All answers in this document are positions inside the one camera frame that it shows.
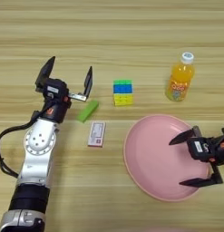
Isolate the small white red card box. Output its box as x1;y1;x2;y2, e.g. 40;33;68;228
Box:
87;121;107;149

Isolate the orange juice bottle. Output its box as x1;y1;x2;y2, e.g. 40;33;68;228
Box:
165;52;196;102

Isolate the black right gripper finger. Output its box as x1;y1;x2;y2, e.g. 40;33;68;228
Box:
168;126;198;147
179;176;220;189

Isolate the green rectangular block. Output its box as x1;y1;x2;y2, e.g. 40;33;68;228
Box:
75;100;100;123

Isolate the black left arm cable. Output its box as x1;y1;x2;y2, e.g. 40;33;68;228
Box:
0;110;42;179

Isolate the colourful puzzle cube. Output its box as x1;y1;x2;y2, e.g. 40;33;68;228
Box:
112;79;134;107

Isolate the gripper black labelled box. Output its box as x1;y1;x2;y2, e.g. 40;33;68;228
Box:
43;77;69;101
187;137;216;162

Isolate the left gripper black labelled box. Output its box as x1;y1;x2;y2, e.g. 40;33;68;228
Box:
43;77;69;101

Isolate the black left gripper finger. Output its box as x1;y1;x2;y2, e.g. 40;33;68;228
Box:
83;65;93;99
34;55;56;90

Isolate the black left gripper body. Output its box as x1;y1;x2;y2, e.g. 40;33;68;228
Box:
34;85;88;124

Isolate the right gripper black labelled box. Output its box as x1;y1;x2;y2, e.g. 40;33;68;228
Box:
187;137;216;162

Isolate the pink round plate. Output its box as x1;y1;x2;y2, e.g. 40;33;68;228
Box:
122;113;212;202

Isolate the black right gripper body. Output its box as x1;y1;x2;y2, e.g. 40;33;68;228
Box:
191;125;224;185

